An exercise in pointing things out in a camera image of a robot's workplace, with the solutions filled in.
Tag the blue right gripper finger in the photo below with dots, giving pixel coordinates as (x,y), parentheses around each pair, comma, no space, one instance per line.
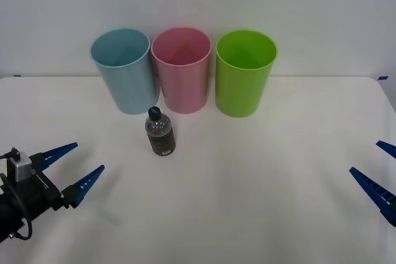
(388,148)
(371,188)

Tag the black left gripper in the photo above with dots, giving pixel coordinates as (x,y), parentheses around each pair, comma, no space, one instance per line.
(38,193)

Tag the small dark plastic bottle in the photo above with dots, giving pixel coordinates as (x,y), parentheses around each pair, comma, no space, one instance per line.
(161,138)

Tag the pale blue plastic bin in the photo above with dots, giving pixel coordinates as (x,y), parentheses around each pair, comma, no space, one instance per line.
(133,91)

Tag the pink plastic bin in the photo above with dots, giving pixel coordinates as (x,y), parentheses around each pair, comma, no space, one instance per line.
(185,91)

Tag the green plastic bin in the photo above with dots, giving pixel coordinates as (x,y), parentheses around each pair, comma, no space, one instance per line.
(238,94)

